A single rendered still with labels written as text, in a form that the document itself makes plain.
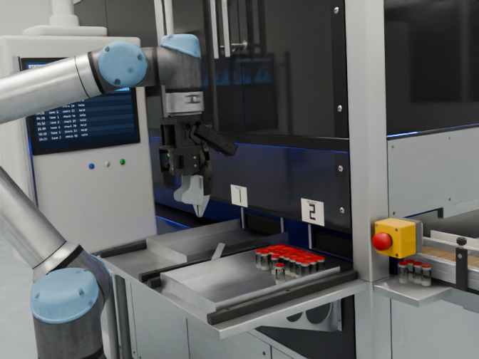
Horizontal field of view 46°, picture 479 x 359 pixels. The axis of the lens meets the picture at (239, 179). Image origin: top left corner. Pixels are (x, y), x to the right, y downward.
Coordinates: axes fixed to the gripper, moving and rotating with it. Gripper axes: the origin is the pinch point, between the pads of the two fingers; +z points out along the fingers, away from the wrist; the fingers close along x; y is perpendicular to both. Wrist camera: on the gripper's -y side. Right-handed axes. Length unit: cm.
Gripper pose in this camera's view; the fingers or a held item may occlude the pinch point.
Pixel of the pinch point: (202, 210)
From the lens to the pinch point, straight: 117.1
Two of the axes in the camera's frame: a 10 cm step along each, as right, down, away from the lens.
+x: 5.5, 1.0, -8.3
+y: -8.3, 1.4, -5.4
